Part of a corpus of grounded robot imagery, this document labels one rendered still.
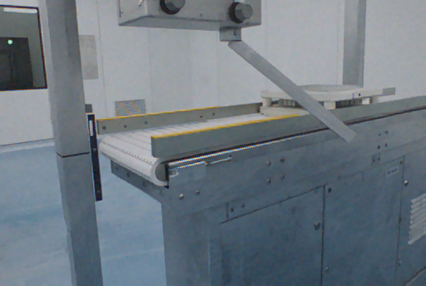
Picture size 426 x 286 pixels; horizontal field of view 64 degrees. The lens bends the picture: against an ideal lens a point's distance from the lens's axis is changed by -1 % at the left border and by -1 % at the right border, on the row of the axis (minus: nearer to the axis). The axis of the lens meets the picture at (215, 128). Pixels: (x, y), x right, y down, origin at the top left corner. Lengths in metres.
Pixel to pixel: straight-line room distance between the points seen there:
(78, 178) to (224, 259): 0.36
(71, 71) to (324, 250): 0.79
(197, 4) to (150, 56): 5.67
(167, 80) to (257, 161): 5.72
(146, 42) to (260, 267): 5.57
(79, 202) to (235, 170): 0.37
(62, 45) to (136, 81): 5.32
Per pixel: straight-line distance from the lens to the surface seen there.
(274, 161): 0.71
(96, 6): 5.95
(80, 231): 0.85
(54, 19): 0.78
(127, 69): 6.01
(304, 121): 0.76
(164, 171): 0.56
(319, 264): 1.04
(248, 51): 0.63
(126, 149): 0.66
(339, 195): 1.03
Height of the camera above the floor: 1.05
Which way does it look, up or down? 10 degrees down
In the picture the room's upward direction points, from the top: 2 degrees counter-clockwise
